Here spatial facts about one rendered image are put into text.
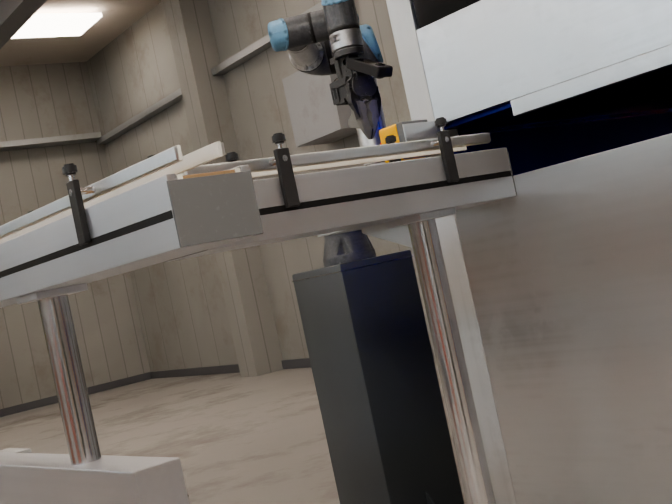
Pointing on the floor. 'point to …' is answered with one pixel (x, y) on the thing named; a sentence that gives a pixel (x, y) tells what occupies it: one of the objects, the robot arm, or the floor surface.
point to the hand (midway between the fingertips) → (371, 132)
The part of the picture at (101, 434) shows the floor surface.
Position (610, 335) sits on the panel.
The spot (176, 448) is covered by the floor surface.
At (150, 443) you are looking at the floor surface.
